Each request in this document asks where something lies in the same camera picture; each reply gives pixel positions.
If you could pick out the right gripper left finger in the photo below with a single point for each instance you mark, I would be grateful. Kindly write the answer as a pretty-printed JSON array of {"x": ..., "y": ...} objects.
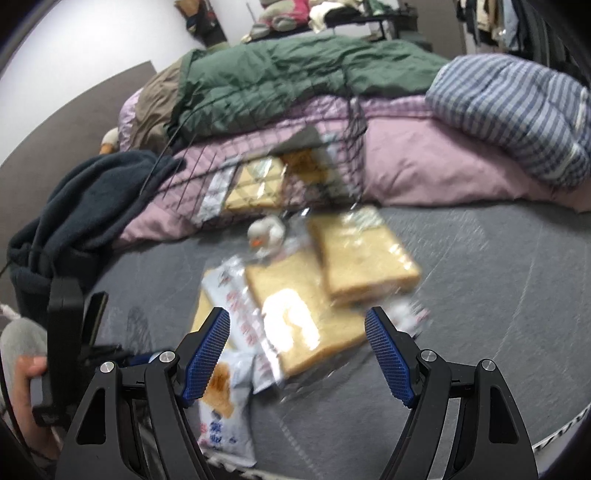
[{"x": 103, "y": 441}]

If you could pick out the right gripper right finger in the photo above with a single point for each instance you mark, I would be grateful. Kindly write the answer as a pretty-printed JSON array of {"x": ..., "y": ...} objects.
[{"x": 491, "y": 440}]

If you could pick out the white duck toy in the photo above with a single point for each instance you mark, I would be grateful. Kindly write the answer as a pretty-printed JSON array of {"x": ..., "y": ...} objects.
[{"x": 266, "y": 235}]

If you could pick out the bagged bread slice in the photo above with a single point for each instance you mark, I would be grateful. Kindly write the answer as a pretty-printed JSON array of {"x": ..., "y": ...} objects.
[{"x": 362, "y": 259}]

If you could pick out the grey blue snack packet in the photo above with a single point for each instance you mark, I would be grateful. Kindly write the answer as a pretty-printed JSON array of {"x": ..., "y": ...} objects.
[{"x": 306, "y": 156}]

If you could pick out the white red-text snack packet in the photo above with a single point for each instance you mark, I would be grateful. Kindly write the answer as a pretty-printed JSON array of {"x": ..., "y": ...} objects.
[{"x": 217, "y": 191}]

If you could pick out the person's left hand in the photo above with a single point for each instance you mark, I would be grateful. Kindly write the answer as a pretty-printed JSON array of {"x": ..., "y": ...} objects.
[{"x": 40, "y": 439}]

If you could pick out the dark teal fleece blanket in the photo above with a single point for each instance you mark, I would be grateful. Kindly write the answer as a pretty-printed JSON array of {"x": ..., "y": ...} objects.
[{"x": 73, "y": 235}]

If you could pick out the orange picture snack packet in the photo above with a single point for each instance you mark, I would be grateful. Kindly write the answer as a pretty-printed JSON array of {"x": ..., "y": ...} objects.
[{"x": 222, "y": 410}]

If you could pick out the white goose plush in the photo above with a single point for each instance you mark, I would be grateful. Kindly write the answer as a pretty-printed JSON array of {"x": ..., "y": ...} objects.
[{"x": 110, "y": 142}]

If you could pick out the grey headboard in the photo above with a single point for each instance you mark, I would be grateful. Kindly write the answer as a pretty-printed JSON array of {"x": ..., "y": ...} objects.
[{"x": 68, "y": 137}]

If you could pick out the brown duvet lining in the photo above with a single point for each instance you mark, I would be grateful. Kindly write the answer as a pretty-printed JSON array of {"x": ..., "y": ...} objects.
[{"x": 153, "y": 110}]

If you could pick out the green duvet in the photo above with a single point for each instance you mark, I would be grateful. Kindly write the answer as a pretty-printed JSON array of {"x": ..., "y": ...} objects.
[{"x": 244, "y": 87}]

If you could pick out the pink bed sheet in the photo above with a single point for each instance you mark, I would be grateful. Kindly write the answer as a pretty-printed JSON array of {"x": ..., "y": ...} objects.
[{"x": 407, "y": 161}]

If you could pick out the blue checked pillow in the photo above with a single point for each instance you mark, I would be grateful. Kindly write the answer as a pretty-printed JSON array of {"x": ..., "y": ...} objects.
[{"x": 539, "y": 116}]

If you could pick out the pink plush bear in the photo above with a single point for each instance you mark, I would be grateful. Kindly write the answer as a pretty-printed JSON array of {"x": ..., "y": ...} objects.
[{"x": 280, "y": 16}]

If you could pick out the clothes rack with garments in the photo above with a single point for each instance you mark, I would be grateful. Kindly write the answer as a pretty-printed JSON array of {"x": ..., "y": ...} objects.
[{"x": 512, "y": 27}]

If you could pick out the black wire basket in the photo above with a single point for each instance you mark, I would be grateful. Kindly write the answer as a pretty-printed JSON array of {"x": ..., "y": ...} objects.
[{"x": 339, "y": 121}]

